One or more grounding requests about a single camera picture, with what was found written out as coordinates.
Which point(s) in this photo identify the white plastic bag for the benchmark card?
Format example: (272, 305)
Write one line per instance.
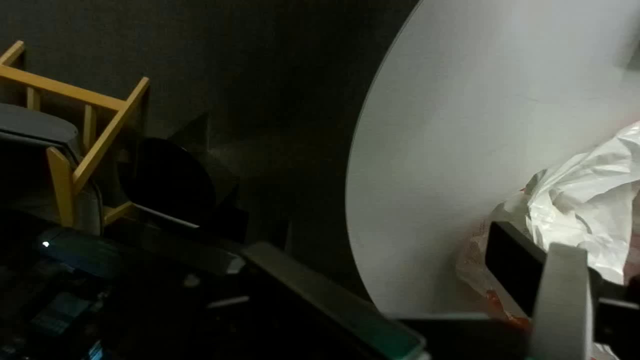
(587, 200)

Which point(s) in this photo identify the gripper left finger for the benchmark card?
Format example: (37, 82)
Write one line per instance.
(332, 300)

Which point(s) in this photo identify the wooden chair grey seat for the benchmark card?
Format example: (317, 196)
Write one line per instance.
(101, 142)

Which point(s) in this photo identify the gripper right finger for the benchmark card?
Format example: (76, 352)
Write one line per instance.
(562, 300)

